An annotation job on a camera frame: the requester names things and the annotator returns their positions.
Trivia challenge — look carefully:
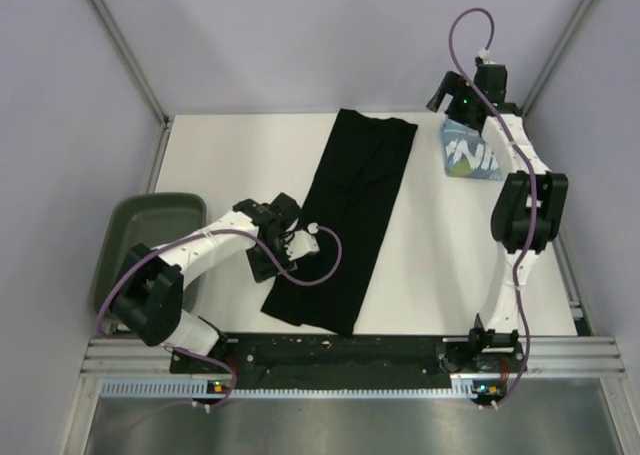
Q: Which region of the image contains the black t-shirt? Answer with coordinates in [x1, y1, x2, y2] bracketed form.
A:
[261, 109, 418, 336]

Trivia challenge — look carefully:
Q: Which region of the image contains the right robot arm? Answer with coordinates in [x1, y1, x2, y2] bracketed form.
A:
[426, 60, 569, 371]

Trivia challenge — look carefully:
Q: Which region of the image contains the aluminium frame post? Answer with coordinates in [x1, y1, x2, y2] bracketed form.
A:
[87, 0, 169, 127]
[521, 0, 599, 117]

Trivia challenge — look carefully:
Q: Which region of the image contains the right aluminium frame post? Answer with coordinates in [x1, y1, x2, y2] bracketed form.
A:
[521, 0, 599, 117]

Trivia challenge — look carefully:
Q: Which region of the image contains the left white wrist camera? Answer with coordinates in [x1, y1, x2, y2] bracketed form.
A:
[286, 223, 320, 261]

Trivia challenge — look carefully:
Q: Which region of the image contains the light blue slotted cable duct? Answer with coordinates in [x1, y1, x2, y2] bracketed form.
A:
[100, 378, 501, 400]

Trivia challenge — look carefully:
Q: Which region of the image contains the left aluminium frame post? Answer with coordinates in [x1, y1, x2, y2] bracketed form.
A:
[87, 0, 169, 127]

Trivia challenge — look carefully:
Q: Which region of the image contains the dark green plastic bin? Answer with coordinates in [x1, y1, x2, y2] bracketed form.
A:
[90, 193, 207, 312]

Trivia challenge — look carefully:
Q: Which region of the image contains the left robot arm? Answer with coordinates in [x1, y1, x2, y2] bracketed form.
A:
[107, 193, 319, 372]

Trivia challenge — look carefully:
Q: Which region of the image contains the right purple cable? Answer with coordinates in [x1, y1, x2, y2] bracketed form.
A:
[447, 7, 548, 409]

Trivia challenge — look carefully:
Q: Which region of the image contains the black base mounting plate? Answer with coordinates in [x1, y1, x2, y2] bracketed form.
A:
[168, 331, 528, 390]

